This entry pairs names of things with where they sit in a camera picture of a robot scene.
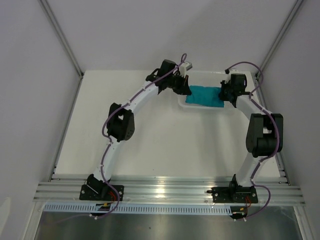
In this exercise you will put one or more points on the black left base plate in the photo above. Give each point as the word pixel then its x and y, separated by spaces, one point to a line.
pixel 97 190

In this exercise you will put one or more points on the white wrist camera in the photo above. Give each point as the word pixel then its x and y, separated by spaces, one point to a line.
pixel 228 73
pixel 184 67

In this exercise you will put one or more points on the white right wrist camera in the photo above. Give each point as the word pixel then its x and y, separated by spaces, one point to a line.
pixel 228 73

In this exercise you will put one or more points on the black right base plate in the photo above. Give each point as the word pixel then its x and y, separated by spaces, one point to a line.
pixel 238 195

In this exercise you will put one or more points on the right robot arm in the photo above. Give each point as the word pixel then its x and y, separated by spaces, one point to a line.
pixel 264 138

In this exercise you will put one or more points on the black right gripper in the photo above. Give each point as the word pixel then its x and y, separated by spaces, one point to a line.
pixel 223 86

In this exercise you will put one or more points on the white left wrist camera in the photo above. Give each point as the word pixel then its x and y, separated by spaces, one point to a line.
pixel 184 67

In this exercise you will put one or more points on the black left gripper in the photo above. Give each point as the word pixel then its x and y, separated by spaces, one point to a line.
pixel 184 89

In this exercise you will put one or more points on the teal t shirt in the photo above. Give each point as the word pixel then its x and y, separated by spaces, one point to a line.
pixel 206 96

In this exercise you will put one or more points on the aluminium frame post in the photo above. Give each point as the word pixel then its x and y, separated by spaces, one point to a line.
pixel 284 29
pixel 56 27

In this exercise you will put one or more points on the left aluminium frame post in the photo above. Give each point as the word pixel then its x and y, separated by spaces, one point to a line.
pixel 56 27

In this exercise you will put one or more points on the white perforated plastic basket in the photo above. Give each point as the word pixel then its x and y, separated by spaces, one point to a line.
pixel 204 78

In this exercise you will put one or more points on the aluminium rail beam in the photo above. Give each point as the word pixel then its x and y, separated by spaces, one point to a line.
pixel 168 190

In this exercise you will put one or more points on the white slotted cable duct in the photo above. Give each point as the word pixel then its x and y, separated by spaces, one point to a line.
pixel 130 208

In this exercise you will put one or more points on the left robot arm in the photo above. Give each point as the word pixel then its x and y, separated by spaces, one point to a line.
pixel 119 126

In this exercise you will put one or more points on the right aluminium frame post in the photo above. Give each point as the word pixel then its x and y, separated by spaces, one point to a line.
pixel 284 29

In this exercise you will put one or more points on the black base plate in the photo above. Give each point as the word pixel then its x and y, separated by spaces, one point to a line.
pixel 238 195
pixel 97 190

